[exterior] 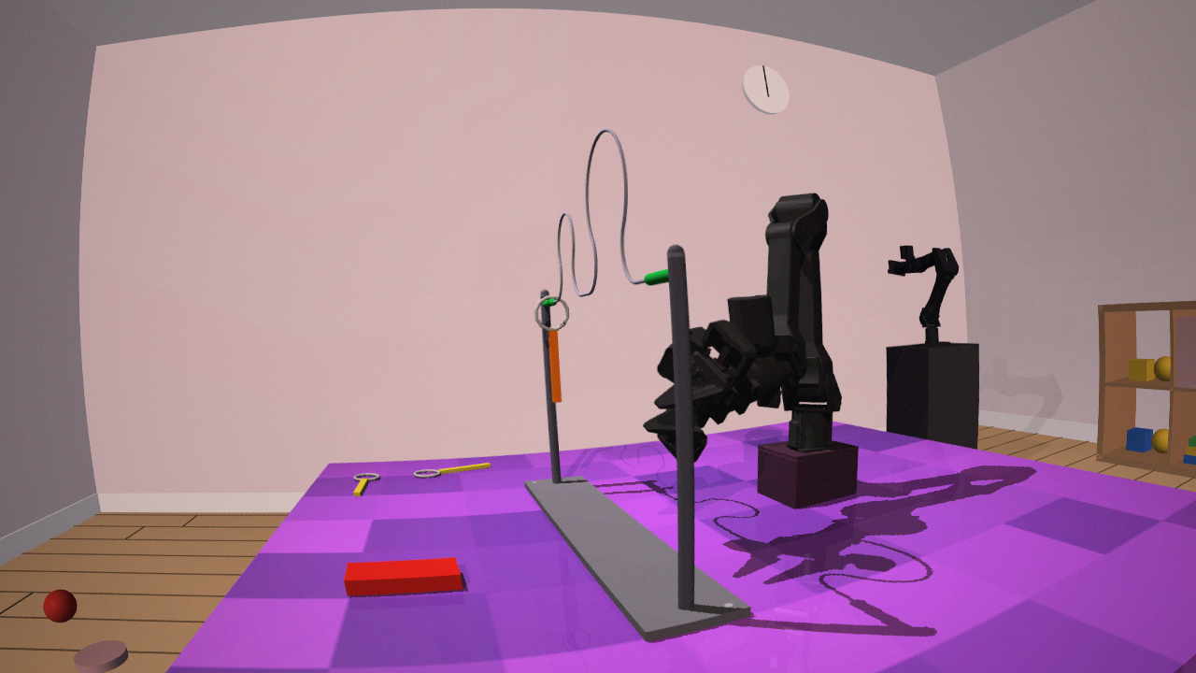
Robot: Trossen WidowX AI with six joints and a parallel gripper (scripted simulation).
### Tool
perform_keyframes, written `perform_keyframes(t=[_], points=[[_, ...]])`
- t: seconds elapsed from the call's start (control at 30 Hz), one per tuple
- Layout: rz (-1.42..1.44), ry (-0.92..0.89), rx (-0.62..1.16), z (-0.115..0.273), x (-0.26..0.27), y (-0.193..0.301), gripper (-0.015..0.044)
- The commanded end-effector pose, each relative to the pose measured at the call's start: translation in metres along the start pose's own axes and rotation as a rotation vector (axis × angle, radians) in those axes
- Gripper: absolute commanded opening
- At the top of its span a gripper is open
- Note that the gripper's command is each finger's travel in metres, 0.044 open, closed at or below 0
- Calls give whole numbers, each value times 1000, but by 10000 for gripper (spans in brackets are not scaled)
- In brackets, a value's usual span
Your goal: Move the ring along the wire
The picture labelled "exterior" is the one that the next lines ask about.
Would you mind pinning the orange-brown long handle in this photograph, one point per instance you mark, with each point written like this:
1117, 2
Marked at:
553, 348

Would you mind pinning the red rectangular block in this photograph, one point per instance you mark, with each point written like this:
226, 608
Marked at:
398, 577

